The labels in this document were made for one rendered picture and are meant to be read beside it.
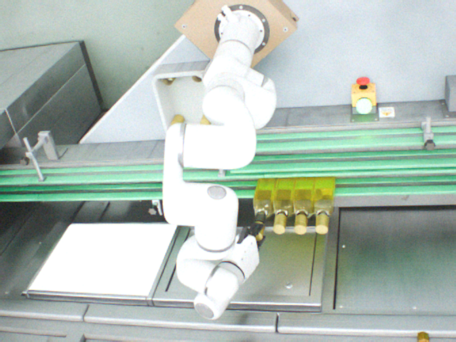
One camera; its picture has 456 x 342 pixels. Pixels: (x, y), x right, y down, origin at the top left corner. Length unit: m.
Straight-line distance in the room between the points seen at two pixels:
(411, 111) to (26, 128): 1.41
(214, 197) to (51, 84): 1.48
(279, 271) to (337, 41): 0.68
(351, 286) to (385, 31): 0.72
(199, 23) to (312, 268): 0.76
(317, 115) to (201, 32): 0.43
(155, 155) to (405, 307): 0.91
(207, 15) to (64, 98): 1.08
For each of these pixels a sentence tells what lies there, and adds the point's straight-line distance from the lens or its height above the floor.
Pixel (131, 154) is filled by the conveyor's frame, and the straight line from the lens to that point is 1.85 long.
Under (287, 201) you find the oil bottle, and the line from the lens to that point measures 1.53.
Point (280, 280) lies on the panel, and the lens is 1.51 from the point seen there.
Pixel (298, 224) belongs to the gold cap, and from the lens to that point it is 1.46.
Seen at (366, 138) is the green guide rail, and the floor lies 0.93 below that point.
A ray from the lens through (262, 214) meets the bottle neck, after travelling 1.51.
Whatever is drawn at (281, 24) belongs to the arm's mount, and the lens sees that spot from 1.52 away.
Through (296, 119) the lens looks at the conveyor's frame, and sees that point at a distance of 1.65.
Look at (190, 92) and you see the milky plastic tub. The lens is 1.75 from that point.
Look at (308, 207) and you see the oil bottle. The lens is 1.51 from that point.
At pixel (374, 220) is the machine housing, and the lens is 1.73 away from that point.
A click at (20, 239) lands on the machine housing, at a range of 2.06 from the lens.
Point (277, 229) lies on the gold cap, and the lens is 1.48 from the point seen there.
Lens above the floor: 2.27
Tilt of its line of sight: 53 degrees down
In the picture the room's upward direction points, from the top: 161 degrees counter-clockwise
